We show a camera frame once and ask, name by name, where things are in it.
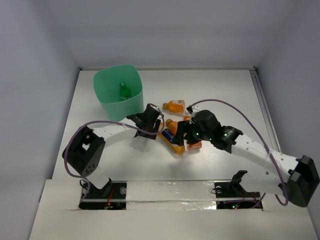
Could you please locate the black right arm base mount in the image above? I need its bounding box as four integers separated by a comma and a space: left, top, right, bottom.
211, 170, 263, 210

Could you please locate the clear plastic water bottle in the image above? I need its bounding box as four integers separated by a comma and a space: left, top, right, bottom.
130, 136, 155, 152

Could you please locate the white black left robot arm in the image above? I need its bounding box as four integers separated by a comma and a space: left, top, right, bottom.
62, 103, 165, 202

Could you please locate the green plastic bin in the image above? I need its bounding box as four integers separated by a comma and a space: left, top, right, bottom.
93, 64, 145, 122

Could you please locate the orange juice bottle barcode label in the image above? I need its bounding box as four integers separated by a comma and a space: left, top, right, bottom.
162, 100, 185, 114

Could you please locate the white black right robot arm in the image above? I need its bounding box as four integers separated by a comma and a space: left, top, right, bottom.
174, 110, 320, 208

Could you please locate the green plastic bottle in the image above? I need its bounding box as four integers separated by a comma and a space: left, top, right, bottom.
119, 82, 132, 101

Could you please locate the orange label clear tea bottle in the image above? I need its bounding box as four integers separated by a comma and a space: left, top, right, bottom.
183, 115, 202, 151

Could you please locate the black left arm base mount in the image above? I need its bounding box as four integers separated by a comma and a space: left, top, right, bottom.
78, 180, 127, 210

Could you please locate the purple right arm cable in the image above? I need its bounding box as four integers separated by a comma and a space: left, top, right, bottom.
187, 99, 290, 208

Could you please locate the orange juice bottle gold cap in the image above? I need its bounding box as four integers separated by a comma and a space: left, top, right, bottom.
165, 118, 178, 135

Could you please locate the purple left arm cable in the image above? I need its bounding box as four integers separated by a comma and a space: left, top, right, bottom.
63, 107, 166, 196

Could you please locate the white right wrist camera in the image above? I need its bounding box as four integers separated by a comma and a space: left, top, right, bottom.
186, 105, 202, 116

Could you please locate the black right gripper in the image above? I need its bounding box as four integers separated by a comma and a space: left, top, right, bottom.
171, 119, 212, 146

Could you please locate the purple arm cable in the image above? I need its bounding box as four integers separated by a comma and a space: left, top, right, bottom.
63, 107, 166, 196
187, 99, 290, 208

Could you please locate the yellow blue milk tea bottle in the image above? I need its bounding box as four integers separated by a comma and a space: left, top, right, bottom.
158, 123, 188, 158

